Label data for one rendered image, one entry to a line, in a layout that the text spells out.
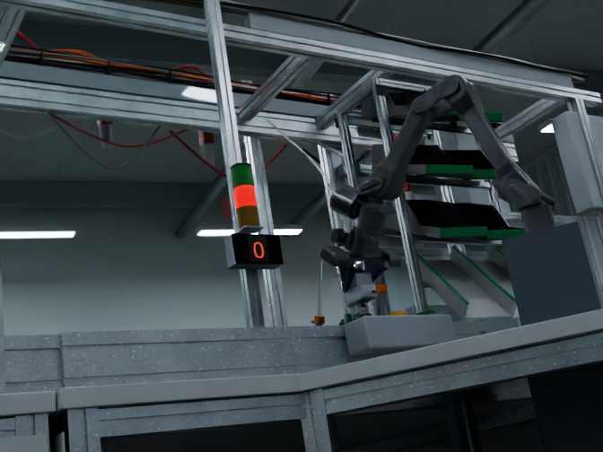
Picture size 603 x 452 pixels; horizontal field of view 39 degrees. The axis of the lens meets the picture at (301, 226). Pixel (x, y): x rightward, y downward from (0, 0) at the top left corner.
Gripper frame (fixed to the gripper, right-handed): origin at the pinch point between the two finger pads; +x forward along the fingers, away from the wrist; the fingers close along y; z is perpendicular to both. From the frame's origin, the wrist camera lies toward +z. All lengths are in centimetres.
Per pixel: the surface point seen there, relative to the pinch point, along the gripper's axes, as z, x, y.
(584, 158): 82, -16, -161
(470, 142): 96, -14, -113
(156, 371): -28, 4, 57
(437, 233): 0.5, -11.0, -20.3
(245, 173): 24.9, -15.1, 19.2
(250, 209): 19.1, -8.5, 19.2
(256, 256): 11.6, -0.1, 19.7
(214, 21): 56, -45, 19
